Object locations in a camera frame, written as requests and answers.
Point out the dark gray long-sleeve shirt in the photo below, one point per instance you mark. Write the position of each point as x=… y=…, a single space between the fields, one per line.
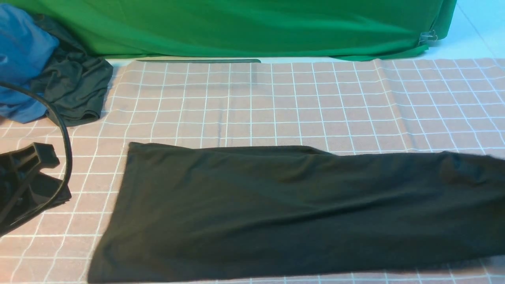
x=185 y=214

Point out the pink checkered tablecloth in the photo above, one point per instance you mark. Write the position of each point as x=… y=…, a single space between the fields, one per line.
x=339 y=107

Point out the blue crumpled garment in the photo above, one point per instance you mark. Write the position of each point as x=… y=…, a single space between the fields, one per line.
x=25 y=49

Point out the dark gray crumpled garment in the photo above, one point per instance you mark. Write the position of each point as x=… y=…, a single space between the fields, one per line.
x=73 y=81

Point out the metal binder clip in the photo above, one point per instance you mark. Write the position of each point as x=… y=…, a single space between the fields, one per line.
x=427 y=37

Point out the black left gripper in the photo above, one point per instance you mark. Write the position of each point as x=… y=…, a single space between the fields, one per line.
x=22 y=190

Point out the green backdrop cloth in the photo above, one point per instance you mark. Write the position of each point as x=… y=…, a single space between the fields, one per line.
x=353 y=30

